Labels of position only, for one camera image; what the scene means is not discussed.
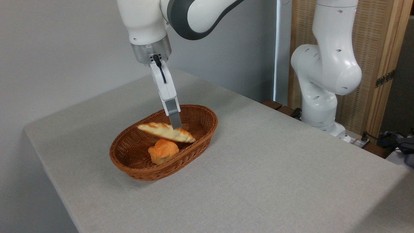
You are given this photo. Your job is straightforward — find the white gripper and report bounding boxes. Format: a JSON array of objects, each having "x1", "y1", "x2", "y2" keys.
[{"x1": 149, "y1": 60, "x2": 183, "y2": 131}]

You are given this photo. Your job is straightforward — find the long braided bread loaf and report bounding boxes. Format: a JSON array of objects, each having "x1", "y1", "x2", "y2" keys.
[{"x1": 137, "y1": 122, "x2": 197, "y2": 144}]

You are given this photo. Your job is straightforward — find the round orange bread roll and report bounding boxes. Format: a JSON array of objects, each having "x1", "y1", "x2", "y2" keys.
[{"x1": 148, "y1": 139, "x2": 180, "y2": 165}]

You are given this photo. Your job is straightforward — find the brown wicker oval basket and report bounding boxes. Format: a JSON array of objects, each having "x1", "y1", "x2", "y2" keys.
[{"x1": 109, "y1": 104, "x2": 218, "y2": 181}]

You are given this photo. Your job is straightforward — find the grey tablecloth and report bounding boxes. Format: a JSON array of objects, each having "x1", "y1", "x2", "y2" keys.
[{"x1": 24, "y1": 69, "x2": 414, "y2": 233}]

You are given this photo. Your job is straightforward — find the metal screen hinge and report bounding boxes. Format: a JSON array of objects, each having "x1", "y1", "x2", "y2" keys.
[{"x1": 375, "y1": 70, "x2": 396, "y2": 88}]

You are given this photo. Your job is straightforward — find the wooden rattan folding screen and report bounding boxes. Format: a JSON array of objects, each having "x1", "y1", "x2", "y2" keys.
[{"x1": 288, "y1": 0, "x2": 414, "y2": 140}]

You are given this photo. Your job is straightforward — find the dark grey bag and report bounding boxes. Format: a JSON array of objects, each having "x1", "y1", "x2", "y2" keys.
[{"x1": 379, "y1": 130, "x2": 414, "y2": 168}]

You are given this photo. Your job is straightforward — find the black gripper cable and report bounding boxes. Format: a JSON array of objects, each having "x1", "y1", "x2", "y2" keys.
[{"x1": 152, "y1": 55, "x2": 168, "y2": 84}]

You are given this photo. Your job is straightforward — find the white vertical wall trim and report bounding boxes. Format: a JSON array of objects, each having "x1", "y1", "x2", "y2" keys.
[{"x1": 273, "y1": 0, "x2": 293, "y2": 106}]

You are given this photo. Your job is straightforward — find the black power cable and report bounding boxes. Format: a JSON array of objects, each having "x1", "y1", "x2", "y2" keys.
[{"x1": 360, "y1": 131, "x2": 401, "y2": 152}]

